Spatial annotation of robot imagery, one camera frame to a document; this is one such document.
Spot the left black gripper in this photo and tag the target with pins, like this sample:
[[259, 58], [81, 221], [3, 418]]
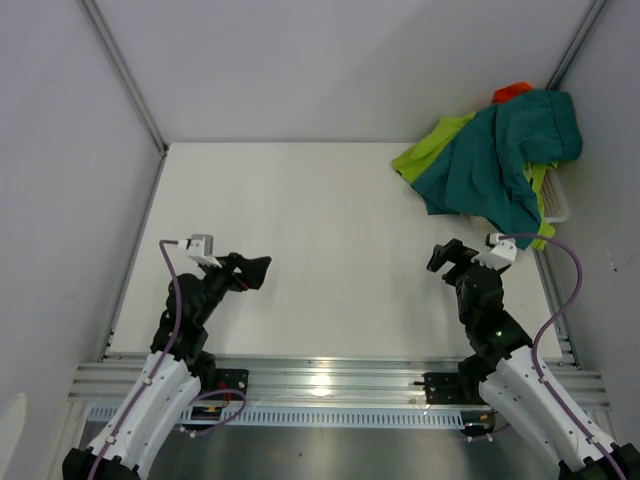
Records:
[[251, 274]]

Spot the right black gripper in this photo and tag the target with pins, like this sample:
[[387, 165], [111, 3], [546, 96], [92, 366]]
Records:
[[455, 252]]

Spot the teal green shorts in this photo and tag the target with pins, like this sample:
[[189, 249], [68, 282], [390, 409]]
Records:
[[481, 171]]

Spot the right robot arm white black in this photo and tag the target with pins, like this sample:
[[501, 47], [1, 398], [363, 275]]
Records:
[[507, 373]]

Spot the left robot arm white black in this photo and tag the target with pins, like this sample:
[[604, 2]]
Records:
[[176, 372]]

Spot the lime green shorts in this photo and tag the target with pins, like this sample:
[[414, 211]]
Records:
[[415, 160]]

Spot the orange shorts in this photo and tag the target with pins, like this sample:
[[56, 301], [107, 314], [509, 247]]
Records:
[[507, 93]]

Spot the white plastic basket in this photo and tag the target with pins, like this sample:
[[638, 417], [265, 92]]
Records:
[[556, 206]]

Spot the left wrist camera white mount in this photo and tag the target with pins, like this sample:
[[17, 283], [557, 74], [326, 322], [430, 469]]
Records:
[[200, 249]]

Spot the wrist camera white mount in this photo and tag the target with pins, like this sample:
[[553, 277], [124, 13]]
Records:
[[200, 249], [500, 255]]

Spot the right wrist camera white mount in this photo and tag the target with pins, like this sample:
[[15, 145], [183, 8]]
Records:
[[500, 255]]

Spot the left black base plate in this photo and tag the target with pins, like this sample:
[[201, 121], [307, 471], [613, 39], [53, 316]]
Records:
[[229, 380]]

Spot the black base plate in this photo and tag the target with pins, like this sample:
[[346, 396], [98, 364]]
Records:
[[229, 380], [449, 388]]

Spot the aluminium rail frame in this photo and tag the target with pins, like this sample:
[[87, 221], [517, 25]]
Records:
[[348, 316]]

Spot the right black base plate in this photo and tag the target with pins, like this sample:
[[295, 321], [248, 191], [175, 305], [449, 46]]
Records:
[[449, 388]]

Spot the slotted grey cable duct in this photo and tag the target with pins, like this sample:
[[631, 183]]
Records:
[[412, 418]]

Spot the right corner aluminium post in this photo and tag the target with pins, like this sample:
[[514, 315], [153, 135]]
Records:
[[586, 27]]

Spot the corner aluminium post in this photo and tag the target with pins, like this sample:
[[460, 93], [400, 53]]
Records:
[[586, 27], [117, 61]]

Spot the left corner aluminium post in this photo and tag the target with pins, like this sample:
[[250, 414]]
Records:
[[117, 61]]

